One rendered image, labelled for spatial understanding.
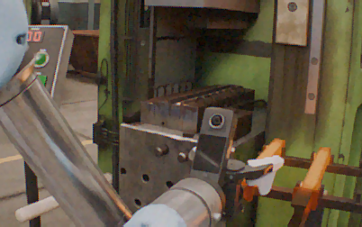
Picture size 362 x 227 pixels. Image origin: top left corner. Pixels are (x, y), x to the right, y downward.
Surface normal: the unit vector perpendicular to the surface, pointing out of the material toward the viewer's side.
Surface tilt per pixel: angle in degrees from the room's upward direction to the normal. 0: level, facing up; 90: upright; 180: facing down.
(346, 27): 90
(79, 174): 80
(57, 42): 60
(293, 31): 90
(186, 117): 90
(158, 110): 90
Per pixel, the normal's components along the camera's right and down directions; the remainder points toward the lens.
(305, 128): -0.53, 0.16
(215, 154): -0.35, -0.33
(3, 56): 0.51, 0.13
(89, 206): 0.35, 0.26
